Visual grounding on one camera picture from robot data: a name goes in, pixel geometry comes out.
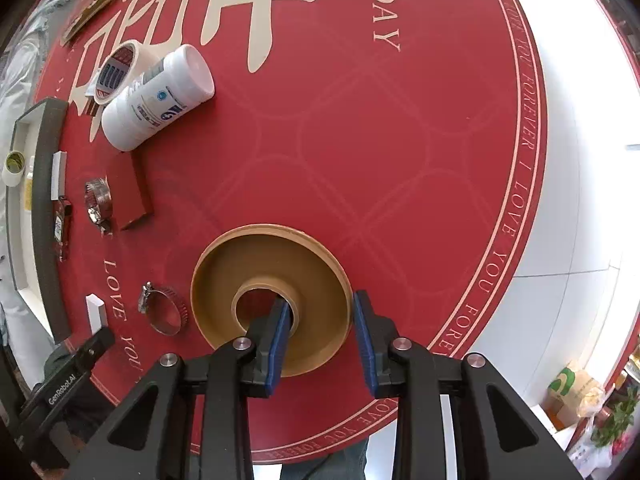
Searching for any brown plastic ring spool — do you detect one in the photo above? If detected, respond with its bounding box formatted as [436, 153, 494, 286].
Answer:
[190, 223, 352, 377]

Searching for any masking tape roll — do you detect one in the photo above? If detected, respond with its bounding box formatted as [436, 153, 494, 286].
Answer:
[91, 40, 160, 106]

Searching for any yellow label pill bottle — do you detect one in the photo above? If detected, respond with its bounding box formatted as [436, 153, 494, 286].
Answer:
[23, 155, 35, 214]

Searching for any white power plug adapter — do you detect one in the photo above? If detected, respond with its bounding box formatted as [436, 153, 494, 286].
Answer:
[85, 79, 96, 100]

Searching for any white eraser block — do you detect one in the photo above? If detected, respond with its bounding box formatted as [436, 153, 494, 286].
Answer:
[51, 151, 67, 200]
[86, 294, 108, 334]

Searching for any red mahjong tile pack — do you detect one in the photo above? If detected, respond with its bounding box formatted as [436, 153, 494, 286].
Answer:
[53, 196, 73, 261]

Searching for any grey shallow cardboard box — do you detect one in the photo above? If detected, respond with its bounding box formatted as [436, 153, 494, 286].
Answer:
[6, 98, 70, 342]

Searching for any small red box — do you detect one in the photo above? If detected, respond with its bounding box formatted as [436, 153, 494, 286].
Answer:
[106, 152, 153, 231]

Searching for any small white tape roll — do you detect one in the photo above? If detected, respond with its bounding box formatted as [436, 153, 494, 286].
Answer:
[1, 151, 26, 188]

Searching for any red round table mat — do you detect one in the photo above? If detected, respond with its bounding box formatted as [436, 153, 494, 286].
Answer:
[29, 0, 551, 463]

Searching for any white cylindrical bottle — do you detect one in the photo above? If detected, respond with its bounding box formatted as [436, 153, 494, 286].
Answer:
[101, 44, 215, 152]

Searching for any metal hose clamp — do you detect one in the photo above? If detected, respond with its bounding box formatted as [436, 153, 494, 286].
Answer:
[85, 178, 113, 234]
[138, 281, 189, 337]

